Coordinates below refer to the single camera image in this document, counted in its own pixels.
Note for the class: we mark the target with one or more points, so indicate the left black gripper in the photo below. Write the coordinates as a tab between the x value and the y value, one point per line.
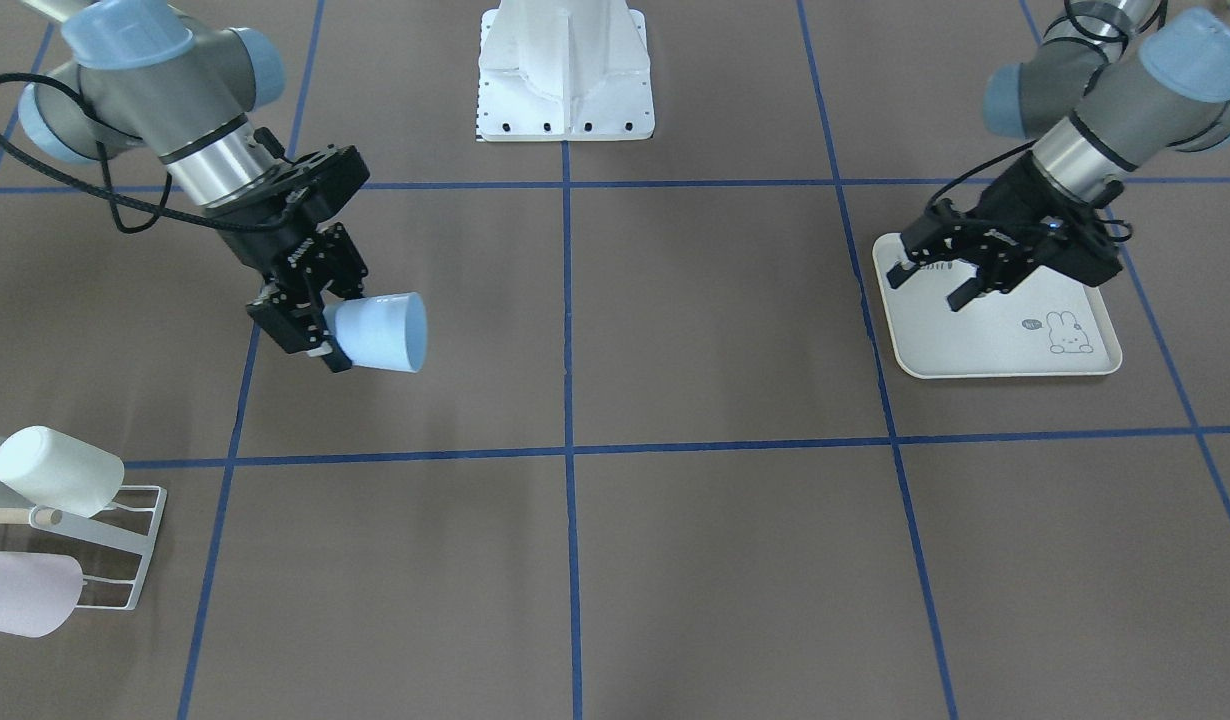
1015	195

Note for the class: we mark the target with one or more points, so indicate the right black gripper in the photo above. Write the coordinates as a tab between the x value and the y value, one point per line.
258	244

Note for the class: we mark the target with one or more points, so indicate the cream plastic cup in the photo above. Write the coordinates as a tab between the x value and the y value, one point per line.
49	468

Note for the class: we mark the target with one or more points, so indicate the pink plastic cup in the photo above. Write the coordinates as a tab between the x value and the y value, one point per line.
38	592

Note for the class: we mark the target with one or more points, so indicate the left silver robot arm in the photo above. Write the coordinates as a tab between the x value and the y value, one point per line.
1112	84

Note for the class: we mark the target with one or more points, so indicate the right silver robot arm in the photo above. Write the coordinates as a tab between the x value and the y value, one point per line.
151	115

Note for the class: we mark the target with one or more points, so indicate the white serving tray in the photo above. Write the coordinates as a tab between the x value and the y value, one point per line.
1048	327

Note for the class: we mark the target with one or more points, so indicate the white wire cup rack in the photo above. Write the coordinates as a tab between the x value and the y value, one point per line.
129	524

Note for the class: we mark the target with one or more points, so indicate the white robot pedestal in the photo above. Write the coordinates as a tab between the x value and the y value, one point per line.
554	71

